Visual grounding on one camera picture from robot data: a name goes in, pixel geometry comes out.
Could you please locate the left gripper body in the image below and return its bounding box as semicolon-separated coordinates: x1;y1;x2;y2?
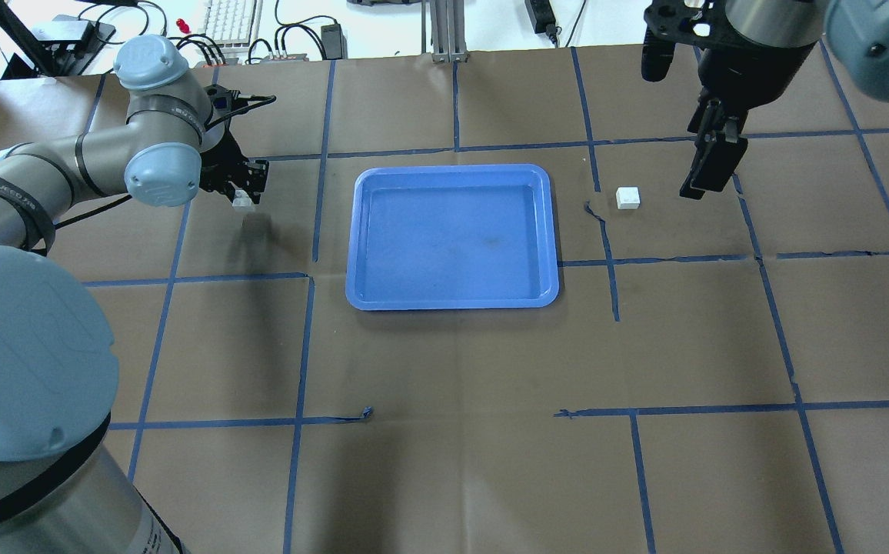
201;127;268;196

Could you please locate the white keyboard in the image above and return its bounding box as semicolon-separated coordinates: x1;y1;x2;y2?
201;1;262;47

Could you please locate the blue plastic tray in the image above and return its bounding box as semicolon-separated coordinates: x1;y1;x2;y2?
344;162;560;311

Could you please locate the aluminium frame post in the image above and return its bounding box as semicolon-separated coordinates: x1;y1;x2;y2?
422;1;469;63

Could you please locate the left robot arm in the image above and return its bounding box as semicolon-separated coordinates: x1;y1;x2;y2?
0;35;275;553

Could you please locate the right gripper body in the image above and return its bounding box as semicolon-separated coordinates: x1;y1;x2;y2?
688;87;749;155

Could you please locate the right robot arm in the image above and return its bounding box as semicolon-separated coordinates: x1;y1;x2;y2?
641;1;889;200

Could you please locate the white block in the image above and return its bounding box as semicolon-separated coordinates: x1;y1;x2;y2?
614;186;641;210
232;189;257;213

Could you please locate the black power adapter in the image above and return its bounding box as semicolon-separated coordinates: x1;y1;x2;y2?
319;22;348;60

